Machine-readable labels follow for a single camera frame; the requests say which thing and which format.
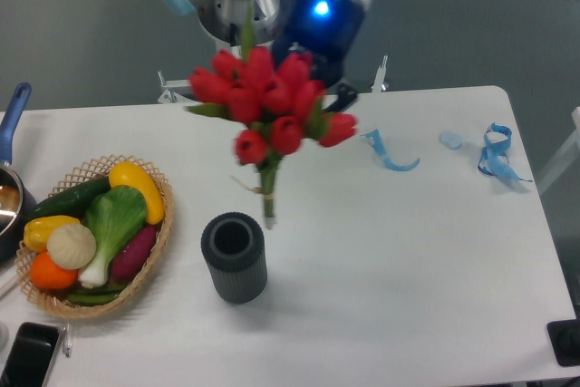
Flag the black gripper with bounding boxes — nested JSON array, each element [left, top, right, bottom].
[[271, 0, 365, 112]]

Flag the red tulip bouquet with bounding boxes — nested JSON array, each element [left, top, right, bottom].
[[187, 6, 357, 228]]

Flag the dark grey ribbed vase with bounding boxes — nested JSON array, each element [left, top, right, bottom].
[[200, 212, 267, 305]]

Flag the curved blue tape strip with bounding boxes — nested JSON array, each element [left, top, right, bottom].
[[361, 129, 421, 172]]

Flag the small blue cap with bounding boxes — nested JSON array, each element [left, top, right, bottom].
[[439, 131, 463, 150]]

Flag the tangled blue tape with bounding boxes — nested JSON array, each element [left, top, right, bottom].
[[477, 122, 533, 185]]

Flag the yellow squash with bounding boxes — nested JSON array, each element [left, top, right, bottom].
[[108, 160, 165, 225]]

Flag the green bok choy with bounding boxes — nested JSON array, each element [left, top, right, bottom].
[[79, 186, 147, 289]]

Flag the purple sweet potato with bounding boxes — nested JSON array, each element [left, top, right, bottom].
[[111, 226, 157, 283]]

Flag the woven wicker basket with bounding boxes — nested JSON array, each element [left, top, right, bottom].
[[14, 155, 174, 320]]

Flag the green cucumber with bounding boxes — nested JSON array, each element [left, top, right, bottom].
[[28, 177, 111, 219]]

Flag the white steamed bun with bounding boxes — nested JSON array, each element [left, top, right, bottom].
[[47, 224, 96, 270]]

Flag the green pea pods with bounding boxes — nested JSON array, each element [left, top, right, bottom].
[[64, 285, 126, 306]]

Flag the black device at edge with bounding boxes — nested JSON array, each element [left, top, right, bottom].
[[546, 319, 579, 367]]

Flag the yellow bell pepper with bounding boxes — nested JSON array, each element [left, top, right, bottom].
[[23, 215, 81, 253]]

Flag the orange fruit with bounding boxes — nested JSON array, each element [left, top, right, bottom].
[[29, 252, 78, 290]]

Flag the clear pen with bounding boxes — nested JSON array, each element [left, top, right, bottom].
[[62, 323, 73, 358]]

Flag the black smartphone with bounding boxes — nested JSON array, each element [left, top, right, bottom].
[[1, 322, 62, 387]]

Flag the blue handled saucepan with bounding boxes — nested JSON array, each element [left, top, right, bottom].
[[1, 82, 36, 262]]

